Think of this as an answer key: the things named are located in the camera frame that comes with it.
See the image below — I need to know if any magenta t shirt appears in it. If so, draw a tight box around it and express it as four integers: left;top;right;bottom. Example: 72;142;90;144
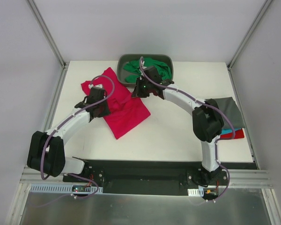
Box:
81;67;151;139

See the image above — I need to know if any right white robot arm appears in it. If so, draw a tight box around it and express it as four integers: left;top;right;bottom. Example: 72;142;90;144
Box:
132;66;224;187

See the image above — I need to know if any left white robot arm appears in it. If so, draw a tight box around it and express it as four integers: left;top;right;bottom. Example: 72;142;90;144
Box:
27;87;110;182

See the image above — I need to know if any green t shirt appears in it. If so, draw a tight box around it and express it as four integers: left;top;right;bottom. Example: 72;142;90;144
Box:
123;57;173;83

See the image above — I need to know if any grey plastic bin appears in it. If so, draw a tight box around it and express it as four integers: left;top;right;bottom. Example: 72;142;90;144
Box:
116;54;173;89

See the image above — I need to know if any folded teal t shirt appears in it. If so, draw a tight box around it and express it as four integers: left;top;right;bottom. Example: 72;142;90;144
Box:
221;128;241;135

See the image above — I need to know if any folded red t shirt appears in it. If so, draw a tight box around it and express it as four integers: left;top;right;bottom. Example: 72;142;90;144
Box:
221;129;244;139

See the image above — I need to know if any left aluminium frame post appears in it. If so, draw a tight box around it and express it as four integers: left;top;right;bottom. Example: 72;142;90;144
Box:
26;0;67;68

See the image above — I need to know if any aluminium frame post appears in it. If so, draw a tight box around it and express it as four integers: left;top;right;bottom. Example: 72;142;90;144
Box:
227;0;274;71
26;0;67;68

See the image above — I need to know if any left aluminium rail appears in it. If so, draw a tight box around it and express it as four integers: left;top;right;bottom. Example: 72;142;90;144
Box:
20;166;64;183

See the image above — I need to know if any aluminium rail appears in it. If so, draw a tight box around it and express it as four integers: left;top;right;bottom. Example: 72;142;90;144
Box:
20;166;64;183
227;170;274;188

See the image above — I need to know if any left perforated cable duct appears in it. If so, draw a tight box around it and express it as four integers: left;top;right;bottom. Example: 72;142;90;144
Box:
30;184;103;195

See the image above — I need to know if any perforated cable duct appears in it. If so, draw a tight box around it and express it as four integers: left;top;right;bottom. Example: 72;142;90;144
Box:
30;184;103;195
187;188;204;197

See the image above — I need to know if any right perforated cable duct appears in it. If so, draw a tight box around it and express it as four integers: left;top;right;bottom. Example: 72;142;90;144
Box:
187;188;204;197

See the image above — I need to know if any right aluminium rail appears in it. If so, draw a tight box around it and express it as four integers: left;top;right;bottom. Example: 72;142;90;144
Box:
227;170;274;188

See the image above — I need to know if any right aluminium frame post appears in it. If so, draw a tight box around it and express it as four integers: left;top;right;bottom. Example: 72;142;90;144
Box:
227;0;274;71

